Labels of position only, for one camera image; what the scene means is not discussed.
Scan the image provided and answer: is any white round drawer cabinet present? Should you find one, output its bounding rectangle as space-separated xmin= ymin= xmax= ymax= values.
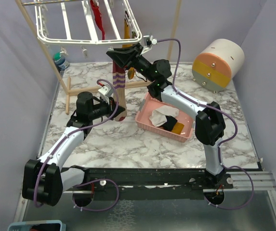
xmin=192 ymin=38 xmax=245 ymax=92

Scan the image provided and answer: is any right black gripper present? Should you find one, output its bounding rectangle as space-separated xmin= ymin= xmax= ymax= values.
xmin=106 ymin=43 xmax=155 ymax=83

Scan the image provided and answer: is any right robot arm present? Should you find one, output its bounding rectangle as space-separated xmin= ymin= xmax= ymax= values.
xmin=106 ymin=43 xmax=226 ymax=188

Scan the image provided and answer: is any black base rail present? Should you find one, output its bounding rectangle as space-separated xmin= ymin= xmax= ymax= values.
xmin=62 ymin=166 xmax=235 ymax=200

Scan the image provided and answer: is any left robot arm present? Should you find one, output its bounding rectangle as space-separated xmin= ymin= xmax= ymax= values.
xmin=22 ymin=91 xmax=124 ymax=207

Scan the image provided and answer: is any mustard striped-cuff sock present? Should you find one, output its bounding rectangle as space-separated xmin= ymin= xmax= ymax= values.
xmin=171 ymin=122 xmax=184 ymax=135

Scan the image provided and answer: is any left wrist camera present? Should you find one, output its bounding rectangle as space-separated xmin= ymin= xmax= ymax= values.
xmin=98 ymin=85 xmax=113 ymax=102

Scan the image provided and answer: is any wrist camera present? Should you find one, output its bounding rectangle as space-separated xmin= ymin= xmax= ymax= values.
xmin=141 ymin=35 xmax=158 ymax=55
xmin=98 ymin=85 xmax=113 ymax=102

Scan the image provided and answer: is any white sock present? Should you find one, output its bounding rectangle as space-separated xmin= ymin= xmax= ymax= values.
xmin=149 ymin=105 xmax=179 ymax=127

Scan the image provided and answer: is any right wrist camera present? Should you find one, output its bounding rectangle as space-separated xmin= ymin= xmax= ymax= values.
xmin=141 ymin=35 xmax=158 ymax=55

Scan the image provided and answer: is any maroon beige purple-striped sock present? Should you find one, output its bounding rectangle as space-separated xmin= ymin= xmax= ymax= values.
xmin=112 ymin=62 xmax=127 ymax=122

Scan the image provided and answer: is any teal lidded jar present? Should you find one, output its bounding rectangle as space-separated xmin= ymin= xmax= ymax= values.
xmin=53 ymin=52 xmax=69 ymax=70

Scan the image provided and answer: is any olive striped sock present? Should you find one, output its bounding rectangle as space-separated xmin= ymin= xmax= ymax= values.
xmin=127 ymin=67 xmax=135 ymax=79

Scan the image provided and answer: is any pink plastic basket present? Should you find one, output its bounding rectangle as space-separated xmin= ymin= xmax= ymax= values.
xmin=135 ymin=94 xmax=194 ymax=142

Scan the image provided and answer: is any wooden clothes rack frame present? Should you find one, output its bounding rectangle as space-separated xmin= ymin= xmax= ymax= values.
xmin=14 ymin=0 xmax=183 ymax=115

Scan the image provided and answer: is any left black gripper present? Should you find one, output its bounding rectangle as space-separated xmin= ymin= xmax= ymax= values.
xmin=89 ymin=95 xmax=125 ymax=120

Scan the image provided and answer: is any white plastic clip hanger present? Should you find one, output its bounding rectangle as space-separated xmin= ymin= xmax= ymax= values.
xmin=24 ymin=0 xmax=143 ymax=47

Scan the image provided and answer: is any red patterned sock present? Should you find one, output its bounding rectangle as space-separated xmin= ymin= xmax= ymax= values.
xmin=90 ymin=0 xmax=105 ymax=40

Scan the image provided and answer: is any black sock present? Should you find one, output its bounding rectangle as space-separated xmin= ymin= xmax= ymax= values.
xmin=161 ymin=115 xmax=178 ymax=131

